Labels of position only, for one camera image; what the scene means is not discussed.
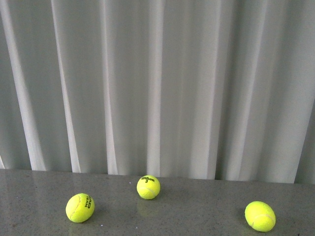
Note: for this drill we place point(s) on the yellow Wilson 3 tennis ball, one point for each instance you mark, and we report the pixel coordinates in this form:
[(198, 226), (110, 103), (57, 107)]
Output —
[(148, 187)]

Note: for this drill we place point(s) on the yellow Head Team tennis ball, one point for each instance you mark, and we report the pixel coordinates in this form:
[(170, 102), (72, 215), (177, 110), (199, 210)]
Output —
[(80, 208)]

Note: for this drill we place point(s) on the plain yellow tennis ball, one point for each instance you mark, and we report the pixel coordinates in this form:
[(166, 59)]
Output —
[(260, 216)]

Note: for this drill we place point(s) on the white pleated curtain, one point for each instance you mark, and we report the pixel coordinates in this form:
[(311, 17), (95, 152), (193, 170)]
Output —
[(210, 89)]

